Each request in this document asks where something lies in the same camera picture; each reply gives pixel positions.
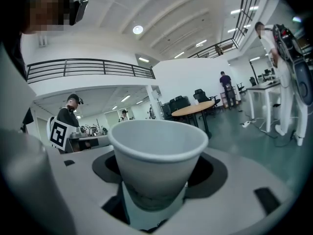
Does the white paper cup trash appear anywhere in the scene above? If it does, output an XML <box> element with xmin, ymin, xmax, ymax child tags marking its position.
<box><xmin>107</xmin><ymin>119</ymin><xmax>209</xmax><ymax>212</ymax></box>

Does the person's head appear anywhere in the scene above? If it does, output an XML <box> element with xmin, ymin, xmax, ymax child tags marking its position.
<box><xmin>21</xmin><ymin>0</ymin><xmax>75</xmax><ymax>34</ymax></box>

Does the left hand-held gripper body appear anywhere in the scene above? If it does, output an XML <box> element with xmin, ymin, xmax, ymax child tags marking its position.
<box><xmin>49</xmin><ymin>120</ymin><xmax>78</xmax><ymax>153</ymax></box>

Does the grey work table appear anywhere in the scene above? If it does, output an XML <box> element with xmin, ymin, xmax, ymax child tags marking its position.
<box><xmin>67</xmin><ymin>134</ymin><xmax>113</xmax><ymax>154</ymax></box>

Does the black head-worn camera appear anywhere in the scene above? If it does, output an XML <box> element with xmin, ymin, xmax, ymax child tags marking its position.
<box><xmin>69</xmin><ymin>0</ymin><xmax>89</xmax><ymax>26</ymax></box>

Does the black office chair with headrest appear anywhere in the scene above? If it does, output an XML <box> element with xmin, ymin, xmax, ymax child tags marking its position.
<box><xmin>193</xmin><ymin>89</ymin><xmax>221</xmax><ymax>118</ymax></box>

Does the round wooden table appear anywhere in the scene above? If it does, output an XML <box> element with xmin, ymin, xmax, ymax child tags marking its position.
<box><xmin>171</xmin><ymin>100</ymin><xmax>216</xmax><ymax>140</ymax></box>

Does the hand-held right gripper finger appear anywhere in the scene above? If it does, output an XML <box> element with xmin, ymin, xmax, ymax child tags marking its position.
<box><xmin>121</xmin><ymin>182</ymin><xmax>188</xmax><ymax>231</ymax></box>

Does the group of ceiling strip lights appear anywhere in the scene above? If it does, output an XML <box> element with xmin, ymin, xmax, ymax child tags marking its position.
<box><xmin>138</xmin><ymin>5</ymin><xmax>260</xmax><ymax>63</ymax></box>

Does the black window lattice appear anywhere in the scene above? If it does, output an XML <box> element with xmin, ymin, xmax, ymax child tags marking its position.
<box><xmin>232</xmin><ymin>0</ymin><xmax>265</xmax><ymax>44</ymax></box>

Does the black balcony railing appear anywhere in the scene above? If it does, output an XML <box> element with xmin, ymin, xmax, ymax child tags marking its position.
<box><xmin>26</xmin><ymin>58</ymin><xmax>157</xmax><ymax>84</ymax></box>
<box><xmin>187</xmin><ymin>38</ymin><xmax>239</xmax><ymax>59</ymax></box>

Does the white desk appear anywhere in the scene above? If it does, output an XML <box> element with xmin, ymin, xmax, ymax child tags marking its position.
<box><xmin>246</xmin><ymin>81</ymin><xmax>282</xmax><ymax>133</ymax></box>

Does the wooden shelf rack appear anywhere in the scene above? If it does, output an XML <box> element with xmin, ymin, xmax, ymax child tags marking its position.
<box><xmin>220</xmin><ymin>85</ymin><xmax>242</xmax><ymax>108</ymax></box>

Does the black floor cable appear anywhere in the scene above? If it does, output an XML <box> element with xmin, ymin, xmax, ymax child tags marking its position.
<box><xmin>259</xmin><ymin>128</ymin><xmax>297</xmax><ymax>148</ymax></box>

